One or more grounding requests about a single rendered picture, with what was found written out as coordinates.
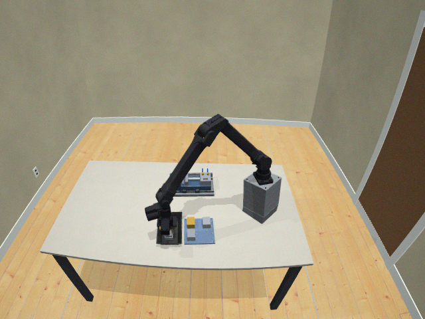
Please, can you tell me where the yellow block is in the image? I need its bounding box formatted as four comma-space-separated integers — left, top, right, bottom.
187, 217, 195, 229

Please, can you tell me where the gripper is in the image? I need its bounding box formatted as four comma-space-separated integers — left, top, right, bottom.
157, 217, 177, 234

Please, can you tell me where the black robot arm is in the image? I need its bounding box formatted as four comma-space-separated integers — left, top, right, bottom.
145, 114, 274, 236

